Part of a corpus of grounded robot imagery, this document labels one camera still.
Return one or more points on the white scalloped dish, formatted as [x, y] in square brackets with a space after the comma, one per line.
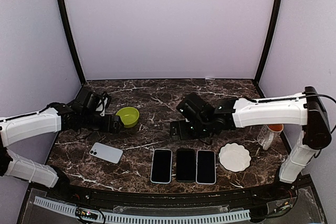
[234, 158]

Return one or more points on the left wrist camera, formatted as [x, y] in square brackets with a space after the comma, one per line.
[104, 100]

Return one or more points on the lavender phone case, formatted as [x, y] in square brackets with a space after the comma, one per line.
[196, 169]

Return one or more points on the right black frame post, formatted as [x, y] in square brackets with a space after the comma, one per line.
[268, 41]

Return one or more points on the patterned white mug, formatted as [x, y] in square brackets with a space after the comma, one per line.
[268, 133]

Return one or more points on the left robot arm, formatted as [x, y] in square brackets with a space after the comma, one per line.
[86, 111]

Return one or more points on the light blue phone case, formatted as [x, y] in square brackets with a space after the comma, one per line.
[151, 171]

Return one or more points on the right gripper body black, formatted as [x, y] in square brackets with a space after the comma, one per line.
[197, 130]

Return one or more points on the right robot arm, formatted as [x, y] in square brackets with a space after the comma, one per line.
[306, 109]

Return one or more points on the dark purple edged phone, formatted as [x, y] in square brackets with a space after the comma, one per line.
[161, 166]

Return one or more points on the black phone case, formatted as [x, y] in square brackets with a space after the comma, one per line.
[185, 165]

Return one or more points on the white cable duct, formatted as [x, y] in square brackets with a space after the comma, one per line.
[140, 215]

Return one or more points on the black frame post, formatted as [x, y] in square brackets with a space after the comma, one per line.
[268, 41]
[70, 41]

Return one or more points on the left black frame post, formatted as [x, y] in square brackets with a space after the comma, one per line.
[70, 41]

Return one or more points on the black front rail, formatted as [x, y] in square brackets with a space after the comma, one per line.
[248, 197]

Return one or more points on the green bowl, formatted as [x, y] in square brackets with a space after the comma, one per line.
[129, 116]

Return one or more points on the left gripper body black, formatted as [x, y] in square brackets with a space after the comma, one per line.
[107, 127]

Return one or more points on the silver white phone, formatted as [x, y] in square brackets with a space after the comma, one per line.
[106, 153]

